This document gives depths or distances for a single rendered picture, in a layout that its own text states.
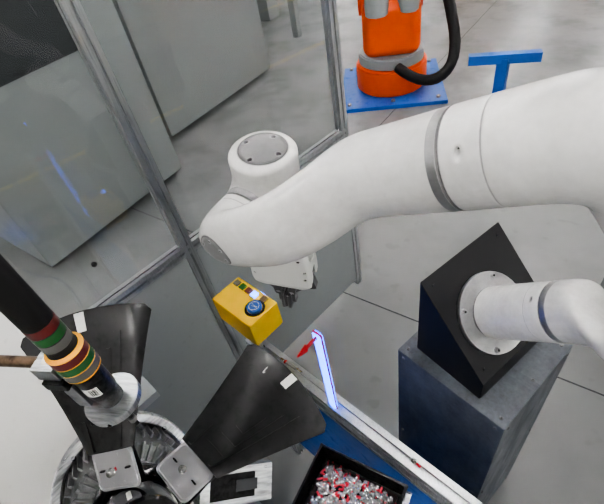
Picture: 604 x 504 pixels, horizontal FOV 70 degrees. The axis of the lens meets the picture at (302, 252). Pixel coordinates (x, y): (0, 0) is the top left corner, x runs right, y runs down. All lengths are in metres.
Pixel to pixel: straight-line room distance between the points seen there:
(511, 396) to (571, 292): 0.36
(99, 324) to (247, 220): 0.41
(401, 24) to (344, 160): 3.79
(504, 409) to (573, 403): 1.17
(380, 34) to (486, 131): 3.87
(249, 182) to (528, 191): 0.29
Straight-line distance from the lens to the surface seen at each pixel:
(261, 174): 0.49
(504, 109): 0.35
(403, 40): 4.23
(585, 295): 0.90
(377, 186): 0.39
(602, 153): 0.33
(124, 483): 0.83
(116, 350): 0.77
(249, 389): 0.88
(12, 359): 0.63
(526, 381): 1.19
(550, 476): 2.13
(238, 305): 1.16
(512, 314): 0.96
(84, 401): 0.63
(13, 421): 1.04
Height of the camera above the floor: 1.93
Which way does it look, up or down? 44 degrees down
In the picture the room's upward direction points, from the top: 13 degrees counter-clockwise
